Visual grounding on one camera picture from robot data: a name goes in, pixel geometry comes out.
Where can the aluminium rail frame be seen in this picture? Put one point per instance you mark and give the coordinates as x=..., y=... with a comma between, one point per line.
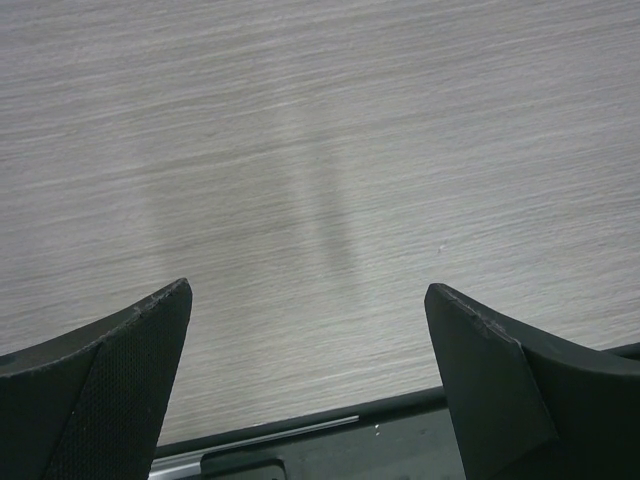
x=188, y=464

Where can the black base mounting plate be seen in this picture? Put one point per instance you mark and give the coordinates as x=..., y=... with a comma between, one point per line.
x=409, y=436

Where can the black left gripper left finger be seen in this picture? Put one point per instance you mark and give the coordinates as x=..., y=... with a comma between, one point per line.
x=90, y=404

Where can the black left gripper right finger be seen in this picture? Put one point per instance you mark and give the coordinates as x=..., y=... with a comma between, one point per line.
x=526, y=404

